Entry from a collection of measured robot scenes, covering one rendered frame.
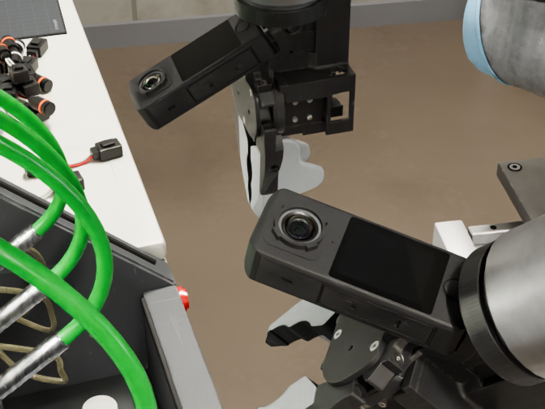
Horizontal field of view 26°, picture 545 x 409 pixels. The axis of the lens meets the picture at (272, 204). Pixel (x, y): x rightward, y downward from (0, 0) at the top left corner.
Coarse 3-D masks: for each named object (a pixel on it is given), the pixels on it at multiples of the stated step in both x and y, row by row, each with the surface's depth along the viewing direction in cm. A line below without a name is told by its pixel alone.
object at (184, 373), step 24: (168, 288) 132; (144, 312) 130; (168, 312) 129; (168, 336) 126; (192, 336) 126; (168, 360) 123; (192, 360) 123; (168, 384) 121; (192, 384) 120; (168, 408) 128; (192, 408) 118; (216, 408) 118
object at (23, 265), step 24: (0, 240) 70; (0, 264) 71; (24, 264) 71; (48, 288) 71; (72, 288) 72; (72, 312) 72; (96, 312) 73; (96, 336) 73; (120, 336) 74; (120, 360) 74; (144, 384) 76; (144, 408) 76
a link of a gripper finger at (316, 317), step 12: (288, 312) 71; (300, 312) 69; (312, 312) 68; (324, 312) 67; (336, 312) 66; (276, 324) 71; (288, 324) 70; (300, 324) 69; (312, 324) 67; (324, 324) 66; (336, 324) 66; (276, 336) 71; (288, 336) 71; (300, 336) 70; (312, 336) 69; (324, 336) 68
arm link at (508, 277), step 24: (504, 240) 55; (528, 240) 53; (504, 264) 53; (528, 264) 52; (504, 288) 53; (528, 288) 52; (504, 312) 53; (528, 312) 52; (504, 336) 53; (528, 336) 52; (528, 360) 53
